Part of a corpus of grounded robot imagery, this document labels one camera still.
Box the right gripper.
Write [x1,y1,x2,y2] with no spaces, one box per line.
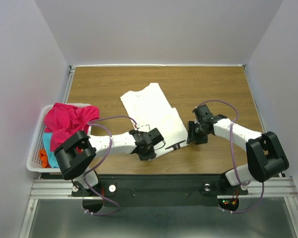
[186,120,209,144]

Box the white t shirt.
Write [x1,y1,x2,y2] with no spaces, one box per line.
[120,83,188,158]

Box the pink t shirt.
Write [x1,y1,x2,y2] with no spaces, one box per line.
[43,103,100,152]

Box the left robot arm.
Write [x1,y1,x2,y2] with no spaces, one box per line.
[54,128,164,195]

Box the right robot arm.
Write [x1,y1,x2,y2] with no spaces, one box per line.
[187,104,289,193]

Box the cyan t shirt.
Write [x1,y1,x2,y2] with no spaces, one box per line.
[42,132,59,168]

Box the orange t shirt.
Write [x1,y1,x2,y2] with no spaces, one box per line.
[39,149,51,168]

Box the white plastic laundry basket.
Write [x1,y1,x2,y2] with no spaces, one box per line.
[26,103,92,173]

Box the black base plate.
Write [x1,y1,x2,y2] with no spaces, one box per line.
[76,174,248,207]

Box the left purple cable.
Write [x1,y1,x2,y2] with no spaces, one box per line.
[83,116,140,216]

